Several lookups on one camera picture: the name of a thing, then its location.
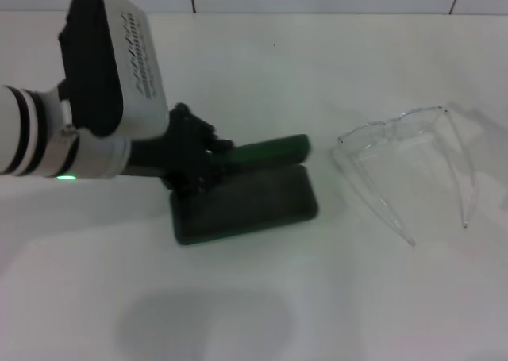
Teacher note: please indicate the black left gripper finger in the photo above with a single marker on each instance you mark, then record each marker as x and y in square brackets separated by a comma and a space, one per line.
[220, 146]
[212, 172]

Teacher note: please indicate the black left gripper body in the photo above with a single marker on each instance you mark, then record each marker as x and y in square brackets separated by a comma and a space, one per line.
[182, 150]

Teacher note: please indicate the green glasses case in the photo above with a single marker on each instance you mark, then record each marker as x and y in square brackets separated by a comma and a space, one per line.
[246, 206]

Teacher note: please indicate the clear transparent glasses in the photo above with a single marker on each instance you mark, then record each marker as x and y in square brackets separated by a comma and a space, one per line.
[391, 125]

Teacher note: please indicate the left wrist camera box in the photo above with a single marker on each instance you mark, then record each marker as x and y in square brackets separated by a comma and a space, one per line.
[99, 59]

